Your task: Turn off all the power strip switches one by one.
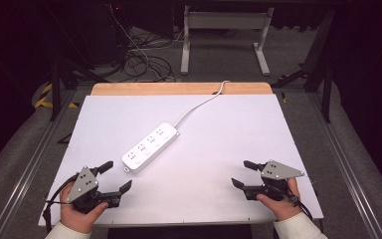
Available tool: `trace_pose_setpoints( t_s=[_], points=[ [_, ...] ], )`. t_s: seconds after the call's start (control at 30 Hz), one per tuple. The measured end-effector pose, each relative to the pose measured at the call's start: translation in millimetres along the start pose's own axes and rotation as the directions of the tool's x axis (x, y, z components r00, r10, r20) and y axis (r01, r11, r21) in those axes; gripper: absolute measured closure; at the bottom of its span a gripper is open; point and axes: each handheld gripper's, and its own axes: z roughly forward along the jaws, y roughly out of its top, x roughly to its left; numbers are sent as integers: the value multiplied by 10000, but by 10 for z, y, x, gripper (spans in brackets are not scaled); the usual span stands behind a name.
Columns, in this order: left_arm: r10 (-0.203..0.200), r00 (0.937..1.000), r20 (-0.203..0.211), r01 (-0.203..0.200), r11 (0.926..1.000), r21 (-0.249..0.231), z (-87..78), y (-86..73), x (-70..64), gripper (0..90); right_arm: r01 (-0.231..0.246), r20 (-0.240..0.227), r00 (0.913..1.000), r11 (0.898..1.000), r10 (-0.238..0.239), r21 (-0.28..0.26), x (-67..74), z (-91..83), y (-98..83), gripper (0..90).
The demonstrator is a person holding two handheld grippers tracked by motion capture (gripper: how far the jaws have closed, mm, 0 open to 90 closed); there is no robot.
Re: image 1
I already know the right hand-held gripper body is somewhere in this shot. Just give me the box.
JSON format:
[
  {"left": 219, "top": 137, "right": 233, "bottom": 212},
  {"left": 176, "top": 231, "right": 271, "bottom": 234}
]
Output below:
[{"left": 243, "top": 159, "right": 305, "bottom": 202}]

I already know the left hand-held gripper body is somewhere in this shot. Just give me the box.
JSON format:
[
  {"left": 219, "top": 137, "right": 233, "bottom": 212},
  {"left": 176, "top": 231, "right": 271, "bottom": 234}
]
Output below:
[{"left": 67, "top": 164, "right": 122, "bottom": 214}]

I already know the person's left hand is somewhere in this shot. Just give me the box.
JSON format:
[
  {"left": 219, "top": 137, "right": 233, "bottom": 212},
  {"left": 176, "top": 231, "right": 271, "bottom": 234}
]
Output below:
[{"left": 59, "top": 182, "right": 109, "bottom": 234}]

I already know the person's right hand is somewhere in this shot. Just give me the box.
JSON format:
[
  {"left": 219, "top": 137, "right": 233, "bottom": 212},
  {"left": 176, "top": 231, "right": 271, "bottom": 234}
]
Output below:
[{"left": 256, "top": 177, "right": 303, "bottom": 222}]

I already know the white table board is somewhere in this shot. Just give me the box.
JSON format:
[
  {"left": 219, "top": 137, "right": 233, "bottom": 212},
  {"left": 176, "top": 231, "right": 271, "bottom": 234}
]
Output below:
[{"left": 37, "top": 94, "right": 325, "bottom": 228}]

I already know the white power strip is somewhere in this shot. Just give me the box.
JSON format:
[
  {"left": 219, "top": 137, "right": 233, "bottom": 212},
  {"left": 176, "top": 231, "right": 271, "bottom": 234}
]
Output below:
[{"left": 121, "top": 121, "right": 182, "bottom": 175}]

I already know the yellow black hazard tape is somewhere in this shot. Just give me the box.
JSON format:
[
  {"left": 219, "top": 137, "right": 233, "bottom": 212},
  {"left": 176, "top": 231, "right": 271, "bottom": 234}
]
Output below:
[{"left": 34, "top": 82, "right": 81, "bottom": 110}]

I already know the black metal stand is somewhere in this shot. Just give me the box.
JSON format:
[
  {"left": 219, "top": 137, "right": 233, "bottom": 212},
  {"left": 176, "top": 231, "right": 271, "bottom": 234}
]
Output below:
[
  {"left": 271, "top": 9, "right": 334, "bottom": 124},
  {"left": 48, "top": 49, "right": 111, "bottom": 122}
]

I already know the wooden table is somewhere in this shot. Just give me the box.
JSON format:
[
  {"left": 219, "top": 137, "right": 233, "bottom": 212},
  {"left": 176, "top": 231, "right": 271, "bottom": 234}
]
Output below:
[{"left": 90, "top": 82, "right": 275, "bottom": 97}]

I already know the black computer case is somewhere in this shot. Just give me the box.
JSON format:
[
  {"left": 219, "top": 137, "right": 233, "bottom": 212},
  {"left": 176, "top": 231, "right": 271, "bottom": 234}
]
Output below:
[{"left": 78, "top": 2, "right": 131, "bottom": 65}]

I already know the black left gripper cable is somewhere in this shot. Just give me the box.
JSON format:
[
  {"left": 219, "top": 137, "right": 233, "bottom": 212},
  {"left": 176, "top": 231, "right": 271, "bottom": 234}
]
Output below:
[{"left": 42, "top": 174, "right": 81, "bottom": 234}]

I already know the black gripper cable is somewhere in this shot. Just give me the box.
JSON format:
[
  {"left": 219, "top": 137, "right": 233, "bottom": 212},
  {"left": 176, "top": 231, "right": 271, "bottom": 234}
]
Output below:
[
  {"left": 42, "top": 174, "right": 81, "bottom": 234},
  {"left": 286, "top": 187, "right": 314, "bottom": 221}
]

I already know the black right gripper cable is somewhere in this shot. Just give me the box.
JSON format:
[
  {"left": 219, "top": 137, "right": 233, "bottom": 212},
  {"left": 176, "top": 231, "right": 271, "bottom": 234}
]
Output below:
[{"left": 286, "top": 187, "right": 314, "bottom": 221}]

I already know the aluminium floor rail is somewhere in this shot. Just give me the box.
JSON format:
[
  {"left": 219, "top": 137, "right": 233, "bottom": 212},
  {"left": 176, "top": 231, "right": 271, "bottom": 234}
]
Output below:
[
  {"left": 0, "top": 89, "right": 78, "bottom": 239},
  {"left": 305, "top": 92, "right": 382, "bottom": 239}
]

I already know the white power strip cable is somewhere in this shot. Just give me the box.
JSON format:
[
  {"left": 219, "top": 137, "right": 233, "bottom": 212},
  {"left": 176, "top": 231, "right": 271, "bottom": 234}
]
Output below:
[{"left": 172, "top": 79, "right": 232, "bottom": 129}]

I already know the bundle of black floor cables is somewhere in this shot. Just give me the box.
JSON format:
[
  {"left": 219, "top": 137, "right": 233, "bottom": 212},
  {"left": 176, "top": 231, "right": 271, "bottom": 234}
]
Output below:
[{"left": 121, "top": 31, "right": 177, "bottom": 83}]

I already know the thin white floor cable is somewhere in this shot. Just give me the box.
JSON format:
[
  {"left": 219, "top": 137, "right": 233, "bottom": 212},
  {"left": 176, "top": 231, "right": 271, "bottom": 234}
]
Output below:
[{"left": 106, "top": 3, "right": 186, "bottom": 82}]

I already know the white metal desk frame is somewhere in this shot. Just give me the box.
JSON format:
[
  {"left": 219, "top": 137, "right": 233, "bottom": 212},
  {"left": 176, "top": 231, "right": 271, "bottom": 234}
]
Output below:
[{"left": 179, "top": 4, "right": 276, "bottom": 77}]

